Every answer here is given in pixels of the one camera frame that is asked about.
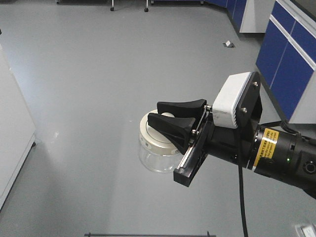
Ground white cabinet at left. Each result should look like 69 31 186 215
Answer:
0 47 36 207

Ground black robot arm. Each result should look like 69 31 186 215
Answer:
148 72 316 197

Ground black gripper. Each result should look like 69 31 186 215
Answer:
148 72 262 187

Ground blue lab cabinets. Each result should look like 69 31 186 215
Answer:
219 0 316 124

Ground floor socket box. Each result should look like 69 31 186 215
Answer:
222 40 235 48

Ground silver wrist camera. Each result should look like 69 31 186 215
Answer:
212 72 251 129

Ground glass jar with cream lid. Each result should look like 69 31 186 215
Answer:
139 114 183 173

